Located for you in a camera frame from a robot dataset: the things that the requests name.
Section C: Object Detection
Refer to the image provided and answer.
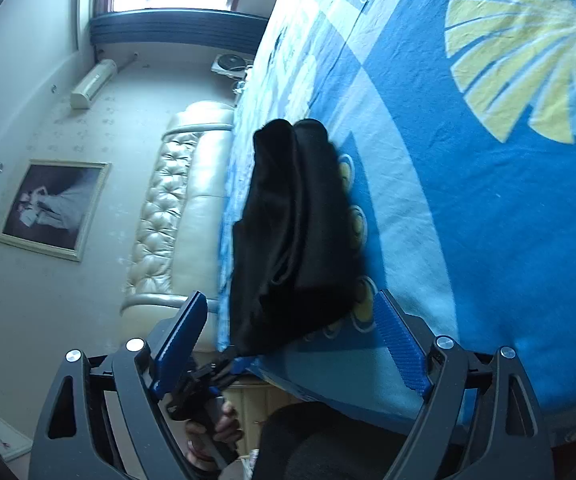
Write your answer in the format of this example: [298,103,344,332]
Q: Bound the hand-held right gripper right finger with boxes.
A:
[373,289,555,480]

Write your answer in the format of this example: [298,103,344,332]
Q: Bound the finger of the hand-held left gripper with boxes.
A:
[213,347,258,381]

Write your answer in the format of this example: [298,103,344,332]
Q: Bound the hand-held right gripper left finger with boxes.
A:
[28,290,209,480]

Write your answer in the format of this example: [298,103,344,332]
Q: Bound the black pants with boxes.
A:
[228,118,370,357]

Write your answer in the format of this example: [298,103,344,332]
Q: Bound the person's left hand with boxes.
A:
[184,396,245,467]

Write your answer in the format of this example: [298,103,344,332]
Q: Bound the light wooden bedside cabinet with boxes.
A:
[225,381,296,458]

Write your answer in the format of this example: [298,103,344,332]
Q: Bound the person's dark grey trouser leg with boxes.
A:
[255,401,471,480]

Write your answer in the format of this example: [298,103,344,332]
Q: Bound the cream leather headboard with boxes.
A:
[119,101,236,356]

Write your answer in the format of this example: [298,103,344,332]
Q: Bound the blue patterned bed sheet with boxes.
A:
[215,0,576,443]

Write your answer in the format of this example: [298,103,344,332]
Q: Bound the white round device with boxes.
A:
[211,53,255,81]

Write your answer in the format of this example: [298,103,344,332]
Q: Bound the framed wall picture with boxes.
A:
[0,159,112,262]

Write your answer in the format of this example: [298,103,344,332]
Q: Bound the white wall air conditioner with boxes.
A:
[70,58,118,110]

